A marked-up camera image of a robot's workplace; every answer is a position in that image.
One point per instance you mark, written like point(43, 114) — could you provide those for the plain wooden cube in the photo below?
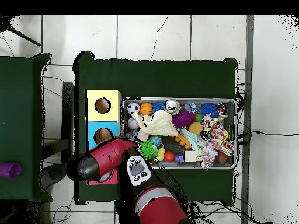
point(189, 156)

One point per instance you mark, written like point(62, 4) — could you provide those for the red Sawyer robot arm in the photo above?
point(112, 156)

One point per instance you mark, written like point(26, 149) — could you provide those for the clear mesh bin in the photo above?
point(187, 166)

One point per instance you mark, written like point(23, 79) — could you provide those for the wooden box with three holes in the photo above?
point(91, 107)

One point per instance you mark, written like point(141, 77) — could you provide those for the cream knitted cloth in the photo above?
point(159, 125)

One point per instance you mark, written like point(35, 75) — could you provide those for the small orange basketball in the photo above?
point(146, 108)

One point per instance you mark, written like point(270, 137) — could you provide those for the small soccer ball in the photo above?
point(133, 108)

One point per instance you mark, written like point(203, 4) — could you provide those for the green fuzzy toy with eyes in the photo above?
point(149, 149)

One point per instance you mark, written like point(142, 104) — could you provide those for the purple spiky ball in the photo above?
point(183, 119)

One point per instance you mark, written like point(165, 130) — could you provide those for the small red ball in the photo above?
point(169, 157)

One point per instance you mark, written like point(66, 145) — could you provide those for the orange foam ball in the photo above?
point(195, 128)

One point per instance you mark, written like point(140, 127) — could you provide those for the blue spiky ball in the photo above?
point(209, 110)

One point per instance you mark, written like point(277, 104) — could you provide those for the colourful patterned cloth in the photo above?
point(215, 135)

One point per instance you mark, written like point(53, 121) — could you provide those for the yellow ball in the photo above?
point(225, 134)

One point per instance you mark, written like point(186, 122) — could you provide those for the green cloth side table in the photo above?
point(23, 93)

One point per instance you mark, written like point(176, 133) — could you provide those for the purple plastic cup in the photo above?
point(9, 171)

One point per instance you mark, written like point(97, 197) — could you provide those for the black tripod leg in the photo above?
point(23, 36)

